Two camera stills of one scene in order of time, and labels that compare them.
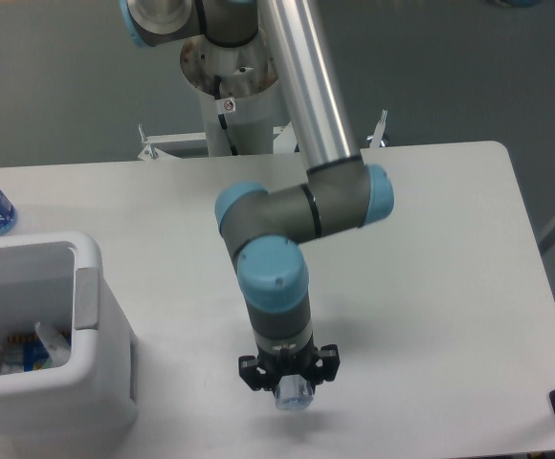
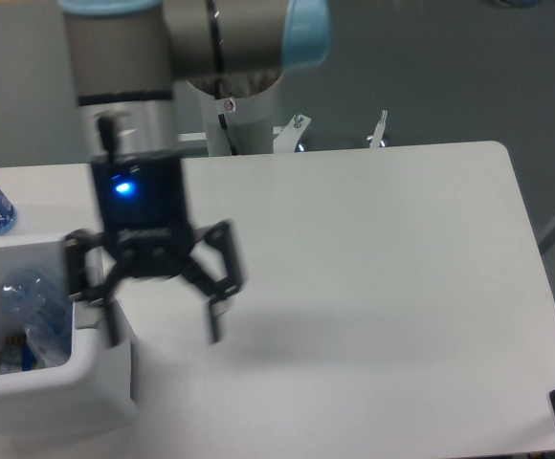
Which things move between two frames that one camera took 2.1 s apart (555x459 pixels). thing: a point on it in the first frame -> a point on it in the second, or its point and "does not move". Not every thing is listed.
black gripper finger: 250,374 -> 77,244
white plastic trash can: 55,279 does not move
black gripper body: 301,363 -> 142,205
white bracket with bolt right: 375,140 does not move
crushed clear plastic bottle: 293,392 -> 43,310
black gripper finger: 329,361 -> 216,293
